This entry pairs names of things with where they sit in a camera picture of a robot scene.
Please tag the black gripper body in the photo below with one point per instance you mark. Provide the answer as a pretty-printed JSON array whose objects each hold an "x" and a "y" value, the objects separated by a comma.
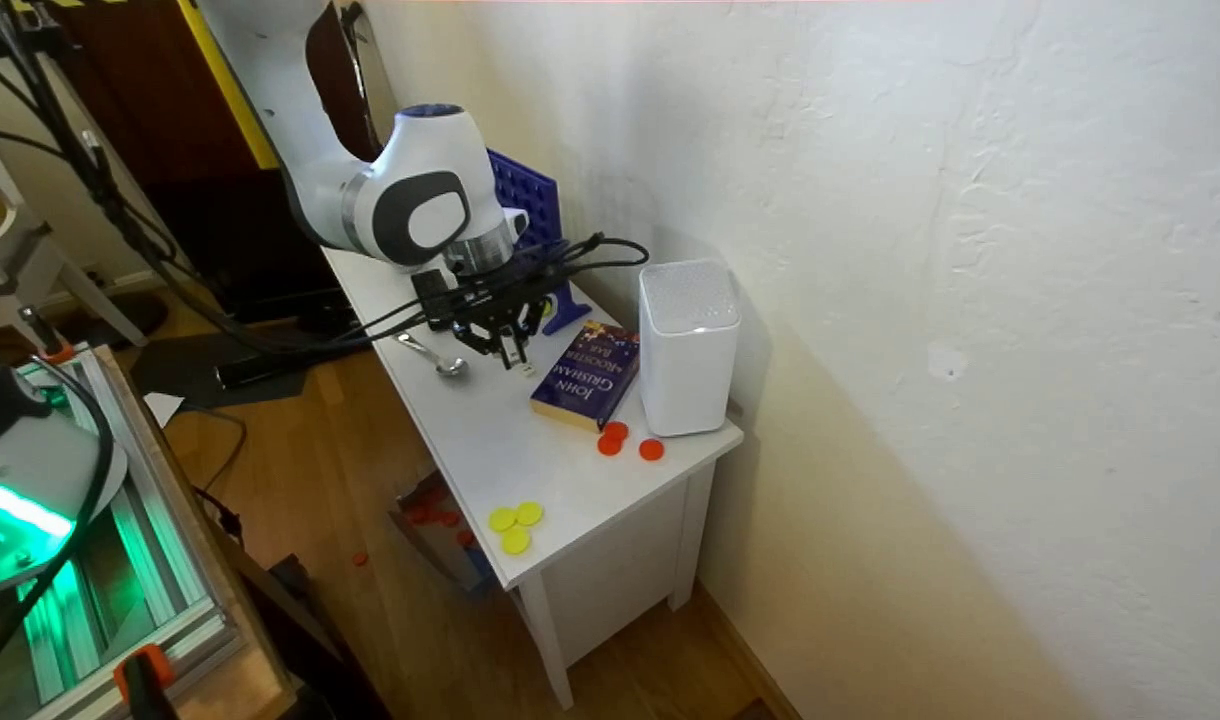
[{"x": 482, "y": 297}]

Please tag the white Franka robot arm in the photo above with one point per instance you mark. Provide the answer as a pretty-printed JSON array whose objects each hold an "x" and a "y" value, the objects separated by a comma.
[{"x": 421, "y": 174}]

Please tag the metal spoon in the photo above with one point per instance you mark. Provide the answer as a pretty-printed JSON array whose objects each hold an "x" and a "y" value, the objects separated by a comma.
[{"x": 448, "y": 360}]

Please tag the purple book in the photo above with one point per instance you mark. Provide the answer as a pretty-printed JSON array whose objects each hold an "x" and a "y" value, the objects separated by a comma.
[{"x": 595, "y": 380}]

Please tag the white side table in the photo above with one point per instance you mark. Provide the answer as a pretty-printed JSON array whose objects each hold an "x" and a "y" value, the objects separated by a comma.
[{"x": 503, "y": 441}]

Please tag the blue connect four grid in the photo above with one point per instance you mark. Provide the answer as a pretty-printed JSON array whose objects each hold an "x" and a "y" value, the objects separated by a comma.
[{"x": 547, "y": 202}]

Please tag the red game disc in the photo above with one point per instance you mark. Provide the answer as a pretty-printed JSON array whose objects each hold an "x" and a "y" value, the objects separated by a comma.
[
  {"x": 610, "y": 444},
  {"x": 617, "y": 430},
  {"x": 652, "y": 448}
]

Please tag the white plastic container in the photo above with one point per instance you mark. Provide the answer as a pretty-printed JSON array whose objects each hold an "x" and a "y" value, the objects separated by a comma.
[{"x": 691, "y": 360}]

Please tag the yellow game disc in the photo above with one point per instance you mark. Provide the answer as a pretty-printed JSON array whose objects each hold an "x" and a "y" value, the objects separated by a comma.
[
  {"x": 503, "y": 518},
  {"x": 518, "y": 540},
  {"x": 529, "y": 514}
]

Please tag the colourful game box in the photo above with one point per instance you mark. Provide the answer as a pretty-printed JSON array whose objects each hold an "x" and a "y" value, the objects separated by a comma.
[{"x": 433, "y": 525}]

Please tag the dark wooden cabinet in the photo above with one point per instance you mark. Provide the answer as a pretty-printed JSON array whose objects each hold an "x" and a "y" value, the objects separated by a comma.
[{"x": 251, "y": 252}]

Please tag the white paper scrap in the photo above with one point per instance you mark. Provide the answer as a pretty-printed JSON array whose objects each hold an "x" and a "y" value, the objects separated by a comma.
[{"x": 160, "y": 407}]

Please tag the yellow strip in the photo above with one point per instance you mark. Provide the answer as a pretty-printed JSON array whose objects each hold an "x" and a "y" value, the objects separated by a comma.
[{"x": 218, "y": 76}]

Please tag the white metal stand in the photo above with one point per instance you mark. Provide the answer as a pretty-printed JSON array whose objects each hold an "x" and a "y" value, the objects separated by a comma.
[{"x": 33, "y": 264}]

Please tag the orange black clamp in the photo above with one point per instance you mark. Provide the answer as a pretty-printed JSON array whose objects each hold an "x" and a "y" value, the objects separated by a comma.
[{"x": 148, "y": 661}]

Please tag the aluminium rail frame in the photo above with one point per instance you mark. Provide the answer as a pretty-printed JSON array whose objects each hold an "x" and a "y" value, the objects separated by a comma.
[{"x": 170, "y": 572}]

